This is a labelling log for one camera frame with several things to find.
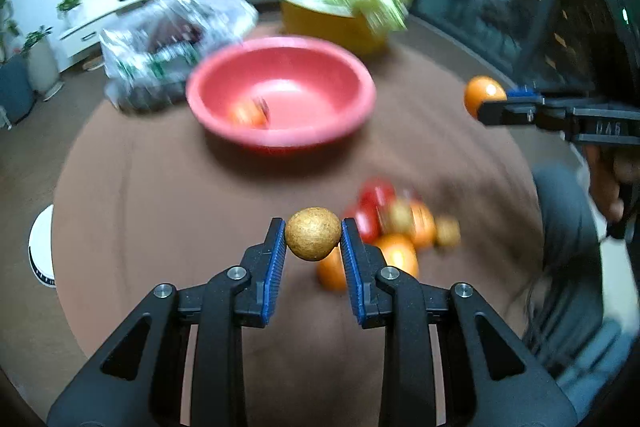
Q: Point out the plant in grey-white pot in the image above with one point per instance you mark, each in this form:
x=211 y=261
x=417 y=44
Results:
x=42 y=67

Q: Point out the person's right hand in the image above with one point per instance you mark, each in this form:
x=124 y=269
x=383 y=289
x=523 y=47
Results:
x=606 y=179

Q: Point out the white round stool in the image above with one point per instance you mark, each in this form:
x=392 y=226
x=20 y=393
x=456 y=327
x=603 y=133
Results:
x=42 y=252

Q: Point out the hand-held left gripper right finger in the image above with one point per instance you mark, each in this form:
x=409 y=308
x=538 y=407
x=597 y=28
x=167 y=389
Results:
x=352 y=277

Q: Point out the small plant in white pot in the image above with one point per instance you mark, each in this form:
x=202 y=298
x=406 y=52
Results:
x=70 y=2

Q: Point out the red plastic basin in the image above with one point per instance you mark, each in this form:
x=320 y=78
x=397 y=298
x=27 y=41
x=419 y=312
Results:
x=300 y=72

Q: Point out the tall tree in blue pot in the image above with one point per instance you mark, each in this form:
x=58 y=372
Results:
x=12 y=89

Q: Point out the brown round fruit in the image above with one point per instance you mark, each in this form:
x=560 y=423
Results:
x=400 y=214
x=447 y=232
x=313 y=234

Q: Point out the orange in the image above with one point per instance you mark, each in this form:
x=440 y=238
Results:
x=331 y=276
x=424 y=227
x=401 y=257
x=482 y=93
x=246 y=114

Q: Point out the clear plastic bag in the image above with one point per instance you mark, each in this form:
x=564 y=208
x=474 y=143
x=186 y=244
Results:
x=145 y=57

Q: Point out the pile of dark purple fruits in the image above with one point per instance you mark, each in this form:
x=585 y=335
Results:
x=172 y=32

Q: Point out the yellow basin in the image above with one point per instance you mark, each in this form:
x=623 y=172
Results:
x=325 y=27

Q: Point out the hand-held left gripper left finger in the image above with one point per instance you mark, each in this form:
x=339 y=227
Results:
x=274 y=272

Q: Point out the red tomato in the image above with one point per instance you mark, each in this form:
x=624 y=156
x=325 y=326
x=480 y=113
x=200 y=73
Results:
x=366 y=224
x=377 y=196

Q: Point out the person's grey clothing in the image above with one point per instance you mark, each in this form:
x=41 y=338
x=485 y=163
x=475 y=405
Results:
x=565 y=257

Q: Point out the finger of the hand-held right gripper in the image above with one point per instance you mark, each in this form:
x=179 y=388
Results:
x=522 y=93
x=505 y=113

